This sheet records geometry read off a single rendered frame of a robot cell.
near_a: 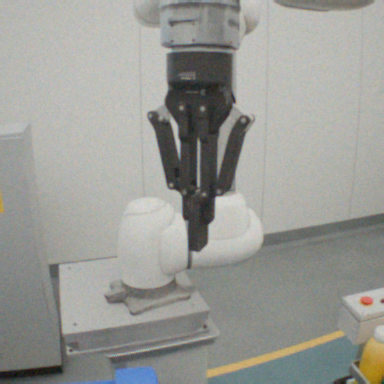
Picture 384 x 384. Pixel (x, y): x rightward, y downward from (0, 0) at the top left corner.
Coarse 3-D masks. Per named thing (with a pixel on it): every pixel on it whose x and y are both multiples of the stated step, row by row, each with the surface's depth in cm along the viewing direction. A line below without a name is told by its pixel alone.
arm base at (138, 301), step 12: (120, 288) 102; (132, 288) 99; (168, 288) 102; (180, 288) 106; (108, 300) 100; (120, 300) 101; (132, 300) 99; (144, 300) 99; (156, 300) 100; (168, 300) 101; (180, 300) 103; (132, 312) 96
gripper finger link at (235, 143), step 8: (240, 120) 40; (248, 120) 40; (232, 128) 41; (240, 128) 41; (248, 128) 42; (232, 136) 41; (240, 136) 41; (232, 144) 42; (240, 144) 43; (224, 152) 42; (232, 152) 42; (240, 152) 44; (224, 160) 42; (232, 160) 42; (224, 168) 43; (232, 168) 43; (224, 176) 43; (232, 176) 44; (216, 184) 44; (224, 184) 43; (216, 192) 44; (224, 192) 44
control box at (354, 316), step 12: (348, 300) 97; (360, 300) 96; (348, 312) 96; (360, 312) 91; (372, 312) 91; (348, 324) 95; (360, 324) 90; (372, 324) 92; (348, 336) 95; (360, 336) 92; (372, 336) 93
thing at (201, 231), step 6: (198, 204) 45; (198, 210) 45; (198, 216) 45; (198, 222) 46; (198, 228) 46; (204, 228) 47; (198, 234) 46; (204, 234) 48; (198, 240) 46; (204, 240) 48; (198, 246) 47; (204, 246) 48
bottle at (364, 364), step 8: (368, 344) 84; (376, 344) 82; (368, 352) 83; (376, 352) 82; (360, 360) 87; (368, 360) 83; (376, 360) 82; (360, 368) 86; (368, 368) 83; (376, 368) 82; (368, 376) 84; (376, 376) 83
